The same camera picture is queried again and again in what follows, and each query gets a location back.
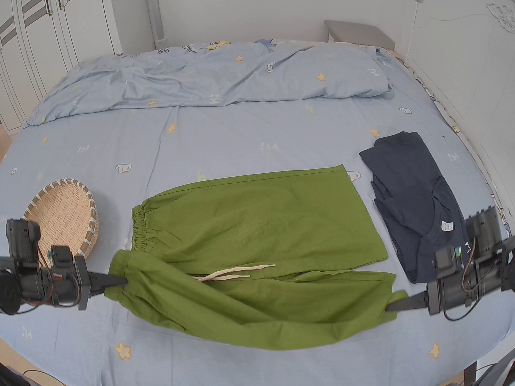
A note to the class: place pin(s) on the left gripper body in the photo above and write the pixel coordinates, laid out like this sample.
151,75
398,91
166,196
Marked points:
60,290

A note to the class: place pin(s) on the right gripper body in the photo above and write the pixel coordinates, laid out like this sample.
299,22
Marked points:
448,294

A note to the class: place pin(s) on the green shorts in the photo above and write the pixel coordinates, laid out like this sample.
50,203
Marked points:
261,215

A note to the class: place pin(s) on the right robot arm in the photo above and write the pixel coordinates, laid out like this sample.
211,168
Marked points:
485,227

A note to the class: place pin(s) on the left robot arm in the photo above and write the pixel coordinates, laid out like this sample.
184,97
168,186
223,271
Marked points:
22,239

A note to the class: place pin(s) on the round woven basket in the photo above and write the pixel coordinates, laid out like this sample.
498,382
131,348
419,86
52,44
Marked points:
64,211

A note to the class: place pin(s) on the bed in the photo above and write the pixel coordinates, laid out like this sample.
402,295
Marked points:
241,143

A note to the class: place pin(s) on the dark blue T-shirt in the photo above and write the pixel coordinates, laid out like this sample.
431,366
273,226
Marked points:
410,199

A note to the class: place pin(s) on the pale blue quilt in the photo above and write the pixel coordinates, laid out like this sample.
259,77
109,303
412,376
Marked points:
201,78

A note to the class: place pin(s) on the white wardrobe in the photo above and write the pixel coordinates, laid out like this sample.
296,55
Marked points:
40,34

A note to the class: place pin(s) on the grey bedside table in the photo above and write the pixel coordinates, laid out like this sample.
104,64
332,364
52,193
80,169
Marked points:
358,32

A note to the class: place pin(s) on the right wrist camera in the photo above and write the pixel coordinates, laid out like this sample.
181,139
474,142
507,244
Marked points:
445,261

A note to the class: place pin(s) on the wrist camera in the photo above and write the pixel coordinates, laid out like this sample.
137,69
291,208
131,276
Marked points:
445,261
61,255

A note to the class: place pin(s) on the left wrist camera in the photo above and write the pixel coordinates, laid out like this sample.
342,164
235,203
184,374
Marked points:
61,255

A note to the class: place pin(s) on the pale grey wall duct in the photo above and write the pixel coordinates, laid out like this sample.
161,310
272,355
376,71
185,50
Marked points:
155,6

